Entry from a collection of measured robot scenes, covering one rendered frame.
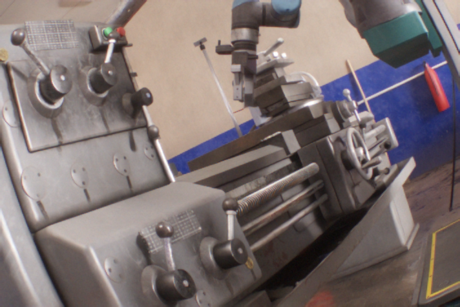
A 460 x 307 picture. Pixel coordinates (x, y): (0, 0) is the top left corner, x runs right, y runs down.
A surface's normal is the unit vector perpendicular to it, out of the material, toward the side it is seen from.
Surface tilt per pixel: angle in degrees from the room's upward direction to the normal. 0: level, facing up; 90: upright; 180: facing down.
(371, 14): 70
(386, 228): 90
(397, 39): 90
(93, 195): 90
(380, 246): 90
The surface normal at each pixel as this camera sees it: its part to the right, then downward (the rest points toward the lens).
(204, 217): 0.81, -0.38
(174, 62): -0.43, 0.14
